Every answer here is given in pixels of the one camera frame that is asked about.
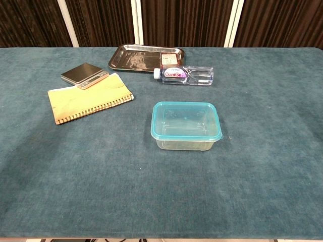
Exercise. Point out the teal container lid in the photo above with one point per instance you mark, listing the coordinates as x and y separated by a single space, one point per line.
186 113

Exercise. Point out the clear plastic container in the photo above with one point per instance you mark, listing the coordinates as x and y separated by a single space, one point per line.
186 145

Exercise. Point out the clear water bottle pink label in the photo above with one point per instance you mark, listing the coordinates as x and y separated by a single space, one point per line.
176 75

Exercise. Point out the red and white card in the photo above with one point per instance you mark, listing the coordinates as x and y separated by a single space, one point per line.
168 60

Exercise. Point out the stainless steel tray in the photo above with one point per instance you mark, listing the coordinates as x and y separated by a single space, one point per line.
131 59

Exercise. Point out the yellow spiral notebook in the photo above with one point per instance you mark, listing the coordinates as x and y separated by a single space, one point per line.
88 99

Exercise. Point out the teal velvet tablecloth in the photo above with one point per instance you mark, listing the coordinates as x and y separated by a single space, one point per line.
101 176

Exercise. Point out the digital kitchen scale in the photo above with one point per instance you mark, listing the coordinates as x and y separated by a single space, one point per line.
82 73

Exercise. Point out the dark brown partition panel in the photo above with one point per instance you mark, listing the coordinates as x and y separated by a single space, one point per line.
30 22
186 22
282 22
106 22

